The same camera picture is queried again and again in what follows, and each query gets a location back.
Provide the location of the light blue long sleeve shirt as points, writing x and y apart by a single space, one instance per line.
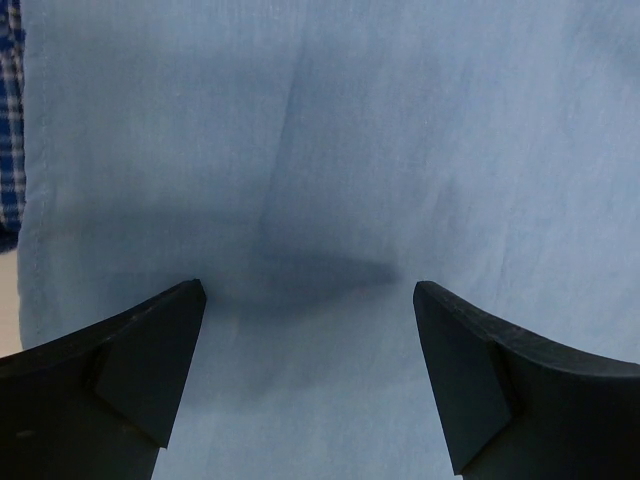
310 162

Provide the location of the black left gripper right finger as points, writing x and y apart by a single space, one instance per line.
516 405

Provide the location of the blue plaid folded shirt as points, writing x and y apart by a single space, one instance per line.
13 177

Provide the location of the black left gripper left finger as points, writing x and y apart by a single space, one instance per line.
101 402

